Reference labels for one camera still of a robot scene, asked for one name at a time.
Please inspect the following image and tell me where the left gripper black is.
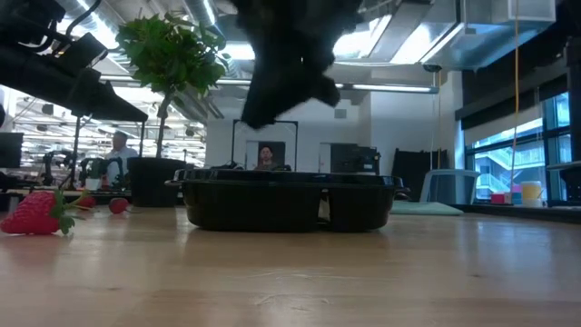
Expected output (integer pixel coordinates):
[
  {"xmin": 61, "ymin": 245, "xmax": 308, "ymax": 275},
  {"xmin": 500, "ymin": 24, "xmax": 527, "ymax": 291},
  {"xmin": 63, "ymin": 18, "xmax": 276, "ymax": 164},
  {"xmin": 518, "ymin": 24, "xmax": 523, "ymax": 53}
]
[{"xmin": 0, "ymin": 45, "xmax": 149, "ymax": 123}]

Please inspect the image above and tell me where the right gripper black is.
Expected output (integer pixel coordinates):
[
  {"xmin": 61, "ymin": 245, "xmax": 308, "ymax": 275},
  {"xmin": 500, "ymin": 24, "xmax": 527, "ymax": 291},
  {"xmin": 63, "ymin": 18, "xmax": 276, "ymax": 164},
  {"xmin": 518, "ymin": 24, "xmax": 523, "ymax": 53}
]
[{"xmin": 229, "ymin": 0, "xmax": 364, "ymax": 130}]

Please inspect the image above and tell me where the black two-compartment food container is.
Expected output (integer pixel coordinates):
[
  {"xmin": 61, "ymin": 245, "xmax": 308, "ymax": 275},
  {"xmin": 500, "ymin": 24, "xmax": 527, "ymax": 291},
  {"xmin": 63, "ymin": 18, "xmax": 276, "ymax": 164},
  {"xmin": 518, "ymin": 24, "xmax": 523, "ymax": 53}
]
[{"xmin": 163, "ymin": 168, "xmax": 406, "ymax": 233}]

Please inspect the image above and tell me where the red cherry with stem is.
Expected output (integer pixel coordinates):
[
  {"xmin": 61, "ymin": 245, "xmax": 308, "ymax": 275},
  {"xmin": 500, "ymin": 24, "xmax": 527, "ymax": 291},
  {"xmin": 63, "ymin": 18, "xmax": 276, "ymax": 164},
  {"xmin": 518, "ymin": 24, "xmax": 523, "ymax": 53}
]
[{"xmin": 107, "ymin": 197, "xmax": 137, "ymax": 214}]

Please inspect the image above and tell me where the large red strawberry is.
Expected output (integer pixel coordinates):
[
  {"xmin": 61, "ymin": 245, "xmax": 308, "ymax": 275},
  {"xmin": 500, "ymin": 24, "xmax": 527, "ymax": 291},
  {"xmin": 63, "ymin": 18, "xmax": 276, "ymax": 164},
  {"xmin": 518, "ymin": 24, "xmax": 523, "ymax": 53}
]
[{"xmin": 0, "ymin": 190, "xmax": 76, "ymax": 236}]

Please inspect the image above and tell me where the long ceiling light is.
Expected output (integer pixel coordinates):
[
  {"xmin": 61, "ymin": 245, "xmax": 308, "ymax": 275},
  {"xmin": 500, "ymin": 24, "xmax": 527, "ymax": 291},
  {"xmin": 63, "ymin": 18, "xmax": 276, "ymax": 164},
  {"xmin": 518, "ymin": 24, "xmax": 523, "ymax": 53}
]
[
  {"xmin": 216, "ymin": 79, "xmax": 438, "ymax": 94},
  {"xmin": 98, "ymin": 74, "xmax": 140, "ymax": 86}
]

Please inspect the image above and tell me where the person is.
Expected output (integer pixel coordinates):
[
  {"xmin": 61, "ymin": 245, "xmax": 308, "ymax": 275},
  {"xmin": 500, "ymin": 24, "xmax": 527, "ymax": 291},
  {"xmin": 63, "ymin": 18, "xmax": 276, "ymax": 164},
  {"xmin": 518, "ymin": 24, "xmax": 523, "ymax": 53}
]
[
  {"xmin": 254, "ymin": 144, "xmax": 279, "ymax": 173},
  {"xmin": 104, "ymin": 130, "xmax": 140, "ymax": 187}
]

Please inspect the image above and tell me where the green plant in black pot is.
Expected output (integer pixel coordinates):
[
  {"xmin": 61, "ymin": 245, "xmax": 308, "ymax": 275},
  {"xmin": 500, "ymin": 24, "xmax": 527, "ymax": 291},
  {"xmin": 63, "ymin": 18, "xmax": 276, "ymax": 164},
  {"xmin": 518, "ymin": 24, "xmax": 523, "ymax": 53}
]
[{"xmin": 115, "ymin": 12, "xmax": 231, "ymax": 209}]

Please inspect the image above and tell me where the black cabinet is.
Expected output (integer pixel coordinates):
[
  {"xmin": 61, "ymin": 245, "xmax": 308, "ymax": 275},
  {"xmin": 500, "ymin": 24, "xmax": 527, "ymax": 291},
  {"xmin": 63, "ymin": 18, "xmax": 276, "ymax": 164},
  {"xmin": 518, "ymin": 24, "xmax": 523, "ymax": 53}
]
[{"xmin": 330, "ymin": 143, "xmax": 381, "ymax": 176}]

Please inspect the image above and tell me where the black monitor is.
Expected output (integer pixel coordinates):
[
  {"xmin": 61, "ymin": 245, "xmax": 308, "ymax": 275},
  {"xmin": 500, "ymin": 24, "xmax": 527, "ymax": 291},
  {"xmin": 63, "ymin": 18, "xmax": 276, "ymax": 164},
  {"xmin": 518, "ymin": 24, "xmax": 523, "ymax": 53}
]
[{"xmin": 0, "ymin": 131, "xmax": 24, "ymax": 169}]

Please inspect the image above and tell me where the black panel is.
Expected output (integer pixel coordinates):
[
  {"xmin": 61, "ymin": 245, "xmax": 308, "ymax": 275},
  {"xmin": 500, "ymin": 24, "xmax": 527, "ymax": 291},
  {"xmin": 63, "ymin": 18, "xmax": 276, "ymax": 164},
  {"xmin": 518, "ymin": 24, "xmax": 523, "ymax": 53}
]
[{"xmin": 389, "ymin": 148, "xmax": 449, "ymax": 201}]

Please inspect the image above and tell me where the green folded cloth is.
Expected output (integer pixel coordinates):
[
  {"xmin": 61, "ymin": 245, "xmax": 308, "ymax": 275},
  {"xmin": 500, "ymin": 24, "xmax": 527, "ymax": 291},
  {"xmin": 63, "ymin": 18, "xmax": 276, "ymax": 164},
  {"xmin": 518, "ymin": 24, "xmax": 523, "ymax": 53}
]
[{"xmin": 389, "ymin": 201, "xmax": 465, "ymax": 217}]

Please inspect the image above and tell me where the white office chair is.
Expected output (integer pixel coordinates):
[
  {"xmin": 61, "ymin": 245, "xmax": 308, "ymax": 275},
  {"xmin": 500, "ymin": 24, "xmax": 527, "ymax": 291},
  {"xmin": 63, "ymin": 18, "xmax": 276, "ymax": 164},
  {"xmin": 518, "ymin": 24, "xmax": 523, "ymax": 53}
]
[{"xmin": 419, "ymin": 169, "xmax": 481, "ymax": 206}]

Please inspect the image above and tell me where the yellow bottle on desk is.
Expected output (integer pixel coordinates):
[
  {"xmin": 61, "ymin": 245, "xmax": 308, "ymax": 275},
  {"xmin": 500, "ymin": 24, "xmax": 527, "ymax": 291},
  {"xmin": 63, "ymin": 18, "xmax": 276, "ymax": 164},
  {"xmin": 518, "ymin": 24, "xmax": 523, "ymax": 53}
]
[{"xmin": 520, "ymin": 180, "xmax": 544, "ymax": 208}]

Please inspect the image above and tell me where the black rig frame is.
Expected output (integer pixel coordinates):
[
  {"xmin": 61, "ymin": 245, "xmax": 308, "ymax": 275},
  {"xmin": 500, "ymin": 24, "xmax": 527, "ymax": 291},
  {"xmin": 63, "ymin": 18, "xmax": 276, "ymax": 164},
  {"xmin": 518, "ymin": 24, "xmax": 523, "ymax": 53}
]
[
  {"xmin": 230, "ymin": 117, "xmax": 300, "ymax": 172},
  {"xmin": 72, "ymin": 110, "xmax": 147, "ymax": 187}
]

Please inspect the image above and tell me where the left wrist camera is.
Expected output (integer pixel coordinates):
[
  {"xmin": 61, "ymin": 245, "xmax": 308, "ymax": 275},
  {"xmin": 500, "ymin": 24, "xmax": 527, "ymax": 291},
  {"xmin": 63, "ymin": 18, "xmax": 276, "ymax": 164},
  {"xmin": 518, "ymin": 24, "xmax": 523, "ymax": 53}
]
[{"xmin": 54, "ymin": 32, "xmax": 110, "ymax": 69}]

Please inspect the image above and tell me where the yellow hanging cable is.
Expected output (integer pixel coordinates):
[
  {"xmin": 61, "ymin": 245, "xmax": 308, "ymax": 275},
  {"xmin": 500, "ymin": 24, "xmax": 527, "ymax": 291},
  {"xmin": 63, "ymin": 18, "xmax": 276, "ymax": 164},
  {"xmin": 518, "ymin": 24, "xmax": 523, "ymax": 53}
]
[{"xmin": 509, "ymin": 0, "xmax": 520, "ymax": 183}]

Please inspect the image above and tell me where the black aluminium table frame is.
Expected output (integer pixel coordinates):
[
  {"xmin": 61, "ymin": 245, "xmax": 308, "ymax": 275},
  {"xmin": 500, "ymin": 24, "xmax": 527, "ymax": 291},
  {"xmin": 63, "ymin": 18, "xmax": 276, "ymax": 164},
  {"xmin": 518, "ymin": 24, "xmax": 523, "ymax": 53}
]
[{"xmin": 0, "ymin": 188, "xmax": 581, "ymax": 223}]

